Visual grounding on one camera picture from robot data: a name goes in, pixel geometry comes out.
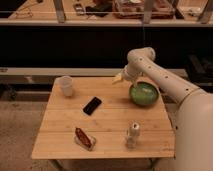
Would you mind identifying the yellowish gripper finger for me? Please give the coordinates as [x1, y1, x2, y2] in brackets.
[113, 73, 123, 84]

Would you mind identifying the white salt shaker bottle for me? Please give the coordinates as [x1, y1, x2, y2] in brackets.
[126, 122, 140, 148]

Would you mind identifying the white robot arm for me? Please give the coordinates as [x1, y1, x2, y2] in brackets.
[115, 47, 213, 171]

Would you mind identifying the green bowl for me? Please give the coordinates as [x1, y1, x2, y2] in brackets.
[129, 81, 159, 106]

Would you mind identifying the tray with items on shelf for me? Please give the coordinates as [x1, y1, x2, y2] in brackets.
[113, 0, 175, 19]

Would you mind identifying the black eraser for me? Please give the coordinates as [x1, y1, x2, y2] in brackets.
[83, 97, 102, 115]

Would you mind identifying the black device on shelf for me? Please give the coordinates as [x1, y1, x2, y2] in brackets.
[73, 3, 85, 16]

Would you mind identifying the wooden table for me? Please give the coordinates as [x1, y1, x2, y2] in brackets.
[32, 77, 175, 159]

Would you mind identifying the white ceramic cup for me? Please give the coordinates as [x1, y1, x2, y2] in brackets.
[59, 76, 73, 97]

